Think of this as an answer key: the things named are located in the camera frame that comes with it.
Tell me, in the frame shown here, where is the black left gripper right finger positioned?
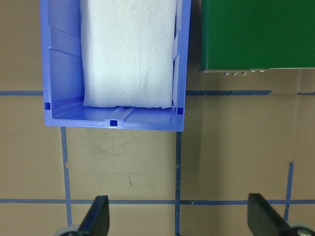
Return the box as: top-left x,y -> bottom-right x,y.
247,193 -> 291,236

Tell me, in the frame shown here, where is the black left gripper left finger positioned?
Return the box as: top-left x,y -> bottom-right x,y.
78,195 -> 110,236

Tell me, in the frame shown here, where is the blue plastic bin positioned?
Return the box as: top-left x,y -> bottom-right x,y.
38,0 -> 192,132

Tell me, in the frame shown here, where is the white foam pad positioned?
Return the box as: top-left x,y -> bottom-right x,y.
80,0 -> 177,108

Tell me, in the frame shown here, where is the green conveyor belt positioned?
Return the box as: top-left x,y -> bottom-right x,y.
200,0 -> 315,72

